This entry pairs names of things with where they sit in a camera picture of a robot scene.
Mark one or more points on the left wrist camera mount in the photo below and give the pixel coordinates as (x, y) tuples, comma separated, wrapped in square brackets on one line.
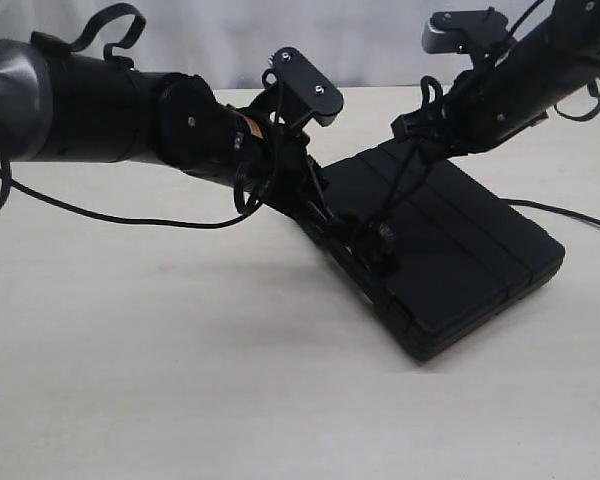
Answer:
[(301, 92)]

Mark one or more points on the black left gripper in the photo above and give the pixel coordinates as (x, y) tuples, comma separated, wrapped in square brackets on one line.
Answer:
[(279, 173)]

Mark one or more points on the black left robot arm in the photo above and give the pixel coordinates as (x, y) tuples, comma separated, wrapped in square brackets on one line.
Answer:
[(57, 105)]

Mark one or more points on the black plastic tool case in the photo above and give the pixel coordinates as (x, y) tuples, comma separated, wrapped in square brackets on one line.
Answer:
[(462, 256)]

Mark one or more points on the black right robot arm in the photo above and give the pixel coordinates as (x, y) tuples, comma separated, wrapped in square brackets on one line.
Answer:
[(512, 83)]

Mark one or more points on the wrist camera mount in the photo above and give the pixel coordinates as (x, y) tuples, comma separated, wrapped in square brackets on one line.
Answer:
[(301, 92), (454, 32)]

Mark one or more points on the white backdrop curtain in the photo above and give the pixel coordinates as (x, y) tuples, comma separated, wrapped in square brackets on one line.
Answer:
[(354, 43)]

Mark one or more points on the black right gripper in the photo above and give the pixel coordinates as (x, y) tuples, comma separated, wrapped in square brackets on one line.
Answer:
[(432, 126)]

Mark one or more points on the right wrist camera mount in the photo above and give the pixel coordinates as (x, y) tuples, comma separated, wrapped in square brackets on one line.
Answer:
[(454, 32)]

